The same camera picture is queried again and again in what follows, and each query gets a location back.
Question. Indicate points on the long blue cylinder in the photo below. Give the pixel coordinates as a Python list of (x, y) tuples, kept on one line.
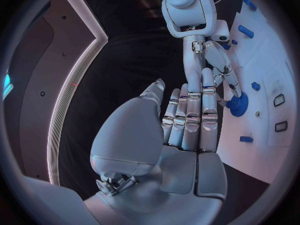
[(249, 3)]

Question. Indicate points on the blue block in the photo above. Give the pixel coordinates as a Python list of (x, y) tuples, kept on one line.
[(246, 139)]

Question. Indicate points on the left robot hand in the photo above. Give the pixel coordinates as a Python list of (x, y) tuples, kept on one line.
[(140, 135)]

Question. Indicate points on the glowing light bar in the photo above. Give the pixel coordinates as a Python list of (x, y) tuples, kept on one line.
[(7, 86)]

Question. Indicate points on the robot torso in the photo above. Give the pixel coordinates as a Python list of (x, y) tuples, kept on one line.
[(46, 78)]

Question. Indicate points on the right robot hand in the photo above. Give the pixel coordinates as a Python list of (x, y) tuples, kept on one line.
[(193, 60)]

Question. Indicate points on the blue gear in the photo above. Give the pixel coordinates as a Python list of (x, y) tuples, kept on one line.
[(240, 106)]

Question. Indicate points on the small blue peg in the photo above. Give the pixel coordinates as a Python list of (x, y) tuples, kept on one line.
[(234, 41), (226, 46)]

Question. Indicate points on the white task board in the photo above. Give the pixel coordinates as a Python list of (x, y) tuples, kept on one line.
[(257, 63)]

